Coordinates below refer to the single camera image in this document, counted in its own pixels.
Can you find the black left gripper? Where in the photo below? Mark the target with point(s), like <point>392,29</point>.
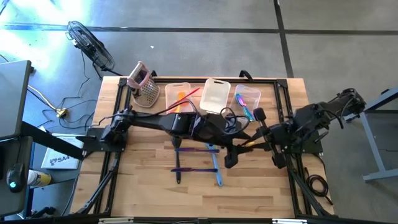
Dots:
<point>234,133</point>

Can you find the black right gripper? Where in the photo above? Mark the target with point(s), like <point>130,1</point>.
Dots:
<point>281,137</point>

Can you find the blue silicone spatula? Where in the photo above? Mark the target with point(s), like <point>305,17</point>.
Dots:
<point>217,171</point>

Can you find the iridescent metal knife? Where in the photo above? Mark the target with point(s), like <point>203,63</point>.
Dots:
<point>245,109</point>

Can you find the red plastic utensil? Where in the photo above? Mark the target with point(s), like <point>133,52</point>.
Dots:
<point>191,94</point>

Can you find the orange plastic utensil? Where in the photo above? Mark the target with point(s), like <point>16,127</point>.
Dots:
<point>181,101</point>

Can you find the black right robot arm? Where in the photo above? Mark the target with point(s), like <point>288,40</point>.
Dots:
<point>314,115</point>

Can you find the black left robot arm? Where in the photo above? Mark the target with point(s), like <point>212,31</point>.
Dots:
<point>149,119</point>

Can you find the clear plastic bin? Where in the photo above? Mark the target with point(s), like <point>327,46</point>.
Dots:
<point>253,96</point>

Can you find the white plastic bin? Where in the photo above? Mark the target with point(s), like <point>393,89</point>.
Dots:
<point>171,96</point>
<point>214,96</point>

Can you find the white printed box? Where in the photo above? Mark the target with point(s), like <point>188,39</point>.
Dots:
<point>59,160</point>

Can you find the black floor fan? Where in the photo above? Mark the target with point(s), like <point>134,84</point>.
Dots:
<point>90,46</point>

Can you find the black metal bar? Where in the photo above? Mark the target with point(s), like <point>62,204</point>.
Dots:
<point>46,137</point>

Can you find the yellow white spray can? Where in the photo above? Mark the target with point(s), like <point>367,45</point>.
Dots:
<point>42,179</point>

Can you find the black desk surface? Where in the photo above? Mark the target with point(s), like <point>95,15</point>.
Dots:
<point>15,149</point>

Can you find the black computer mouse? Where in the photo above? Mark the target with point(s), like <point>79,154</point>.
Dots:
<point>15,174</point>

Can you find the black aluminium table frame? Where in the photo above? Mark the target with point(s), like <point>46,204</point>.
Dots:
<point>264,81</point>

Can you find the grey table leg frame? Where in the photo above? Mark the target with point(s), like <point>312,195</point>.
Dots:
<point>374,146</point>

